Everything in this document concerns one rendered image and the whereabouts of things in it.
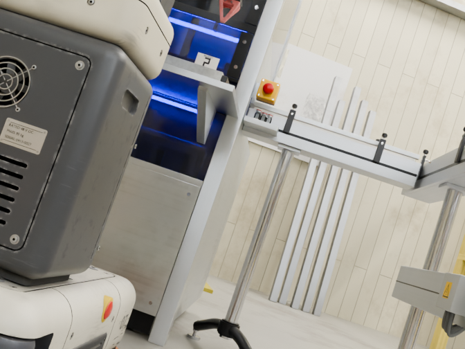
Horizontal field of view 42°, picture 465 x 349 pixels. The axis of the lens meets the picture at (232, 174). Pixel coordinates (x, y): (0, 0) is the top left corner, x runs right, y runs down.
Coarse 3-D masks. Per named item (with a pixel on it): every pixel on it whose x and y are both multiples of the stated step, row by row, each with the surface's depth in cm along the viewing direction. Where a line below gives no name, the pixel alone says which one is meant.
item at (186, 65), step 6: (168, 60) 188; (174, 60) 188; (180, 60) 188; (186, 60) 188; (180, 66) 188; (186, 66) 187; (192, 66) 187; (198, 66) 187; (204, 66) 187; (198, 72) 187; (204, 72) 187; (210, 72) 187; (216, 72) 187; (222, 72) 186; (216, 78) 186
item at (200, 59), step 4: (200, 56) 226; (204, 56) 226; (208, 56) 226; (196, 60) 226; (200, 60) 226; (204, 60) 225; (208, 60) 225; (212, 60) 225; (216, 60) 225; (200, 64) 225; (204, 64) 225; (208, 64) 225; (212, 64) 225; (216, 64) 225; (212, 68) 225; (216, 68) 225
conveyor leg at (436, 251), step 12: (456, 192) 198; (444, 204) 199; (456, 204) 198; (444, 216) 198; (444, 228) 197; (432, 240) 199; (444, 240) 197; (432, 252) 197; (432, 264) 196; (420, 312) 195; (408, 324) 195; (420, 324) 195; (408, 336) 194; (408, 348) 194
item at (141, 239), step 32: (128, 192) 222; (160, 192) 221; (192, 192) 220; (224, 192) 249; (128, 224) 220; (160, 224) 220; (224, 224) 310; (96, 256) 220; (128, 256) 219; (160, 256) 219; (160, 288) 217; (192, 288) 252
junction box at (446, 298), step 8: (448, 280) 147; (456, 280) 142; (464, 280) 140; (448, 288) 145; (456, 288) 140; (464, 288) 140; (440, 296) 150; (448, 296) 144; (456, 296) 140; (464, 296) 140; (440, 304) 148; (448, 304) 142; (456, 304) 140; (464, 304) 140; (456, 312) 140; (464, 312) 140
